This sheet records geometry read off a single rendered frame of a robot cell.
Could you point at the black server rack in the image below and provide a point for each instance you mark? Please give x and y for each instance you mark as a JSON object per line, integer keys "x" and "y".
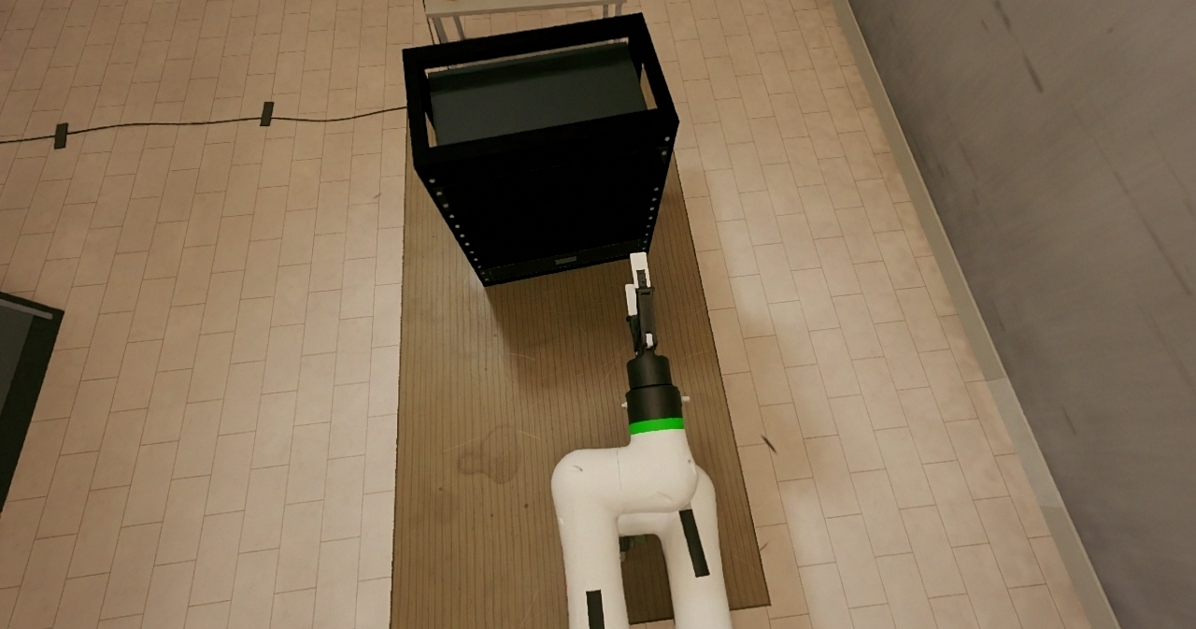
{"x": 565, "y": 112}

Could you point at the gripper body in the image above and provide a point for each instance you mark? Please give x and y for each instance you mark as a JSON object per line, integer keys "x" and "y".
{"x": 650, "y": 369}

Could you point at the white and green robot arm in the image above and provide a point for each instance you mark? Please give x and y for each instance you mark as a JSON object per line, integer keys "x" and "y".
{"x": 663, "y": 493}

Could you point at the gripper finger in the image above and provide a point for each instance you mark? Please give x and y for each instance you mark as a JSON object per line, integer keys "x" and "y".
{"x": 644, "y": 304}
{"x": 631, "y": 302}

